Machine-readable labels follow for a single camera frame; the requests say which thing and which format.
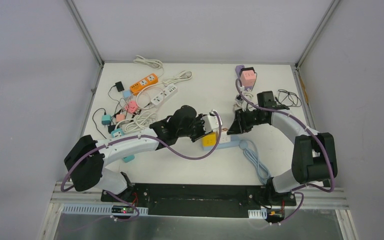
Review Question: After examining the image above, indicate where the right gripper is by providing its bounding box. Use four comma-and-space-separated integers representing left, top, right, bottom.
227, 107, 267, 135

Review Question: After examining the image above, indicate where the light blue power strip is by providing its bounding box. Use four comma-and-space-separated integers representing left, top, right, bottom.
201, 133, 241, 151

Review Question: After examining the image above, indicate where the white cube socket adapter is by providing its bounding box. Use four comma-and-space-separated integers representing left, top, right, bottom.
217, 128, 232, 144

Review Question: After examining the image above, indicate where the pink usb cable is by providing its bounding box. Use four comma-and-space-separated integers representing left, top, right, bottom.
135, 86, 166, 110

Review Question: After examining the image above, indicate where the teal power strip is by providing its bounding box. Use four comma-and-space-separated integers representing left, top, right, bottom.
122, 155, 135, 163

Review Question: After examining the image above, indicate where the salmon pink charger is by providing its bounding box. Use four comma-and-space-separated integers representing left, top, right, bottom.
115, 114, 126, 123

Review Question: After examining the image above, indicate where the teal usb charger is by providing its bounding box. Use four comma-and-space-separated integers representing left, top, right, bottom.
101, 114, 112, 126

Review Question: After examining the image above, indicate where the black usb cable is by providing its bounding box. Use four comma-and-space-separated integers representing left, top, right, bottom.
91, 107, 110, 138

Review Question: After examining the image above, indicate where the yellow white cube socket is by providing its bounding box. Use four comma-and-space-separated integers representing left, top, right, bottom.
201, 132, 218, 150

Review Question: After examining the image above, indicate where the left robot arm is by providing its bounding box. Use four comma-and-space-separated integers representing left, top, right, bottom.
61, 105, 222, 203

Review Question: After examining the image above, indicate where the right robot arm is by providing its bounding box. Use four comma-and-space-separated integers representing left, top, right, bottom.
227, 91, 338, 205

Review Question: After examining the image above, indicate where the pink cube socket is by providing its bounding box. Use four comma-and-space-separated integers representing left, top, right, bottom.
239, 66, 258, 90

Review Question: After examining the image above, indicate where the pink round socket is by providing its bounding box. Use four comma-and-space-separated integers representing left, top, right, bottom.
124, 100, 139, 114

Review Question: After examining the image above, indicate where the white power strip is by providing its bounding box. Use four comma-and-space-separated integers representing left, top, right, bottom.
150, 84, 178, 107

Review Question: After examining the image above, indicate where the purple power strip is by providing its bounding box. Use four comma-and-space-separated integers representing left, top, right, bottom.
234, 64, 255, 92

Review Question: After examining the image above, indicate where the orange power strip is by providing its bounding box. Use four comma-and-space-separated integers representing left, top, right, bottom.
129, 73, 159, 96

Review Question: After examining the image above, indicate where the light blue small charger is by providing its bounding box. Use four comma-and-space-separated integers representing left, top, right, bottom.
122, 90, 132, 99

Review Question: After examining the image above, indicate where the small black charger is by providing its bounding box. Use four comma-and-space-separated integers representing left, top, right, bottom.
114, 81, 125, 92

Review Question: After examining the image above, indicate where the white cord bundle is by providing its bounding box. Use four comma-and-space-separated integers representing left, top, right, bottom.
233, 92, 256, 112

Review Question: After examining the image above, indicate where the light blue coiled cable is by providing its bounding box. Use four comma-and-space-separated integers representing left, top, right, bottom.
238, 139, 272, 186

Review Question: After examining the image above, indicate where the white coiled strip cord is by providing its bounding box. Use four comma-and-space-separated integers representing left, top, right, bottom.
115, 109, 160, 134

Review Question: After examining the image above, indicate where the black thin cable bundle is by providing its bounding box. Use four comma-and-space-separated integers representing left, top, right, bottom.
275, 88, 303, 109

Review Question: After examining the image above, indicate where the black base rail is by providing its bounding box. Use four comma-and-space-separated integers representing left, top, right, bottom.
118, 183, 297, 218

